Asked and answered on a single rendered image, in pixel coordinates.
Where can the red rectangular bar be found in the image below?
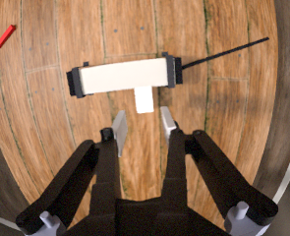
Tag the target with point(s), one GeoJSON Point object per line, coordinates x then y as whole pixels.
{"type": "Point", "coordinates": [6, 34]}

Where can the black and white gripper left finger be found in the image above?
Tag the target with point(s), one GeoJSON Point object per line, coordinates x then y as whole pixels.
{"type": "Point", "coordinates": [53, 212]}

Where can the white charger with gold prongs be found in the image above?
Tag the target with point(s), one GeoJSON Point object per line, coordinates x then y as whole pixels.
{"type": "Point", "coordinates": [144, 99]}

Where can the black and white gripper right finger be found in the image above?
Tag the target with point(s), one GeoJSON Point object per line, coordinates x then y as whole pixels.
{"type": "Point", "coordinates": [246, 211]}

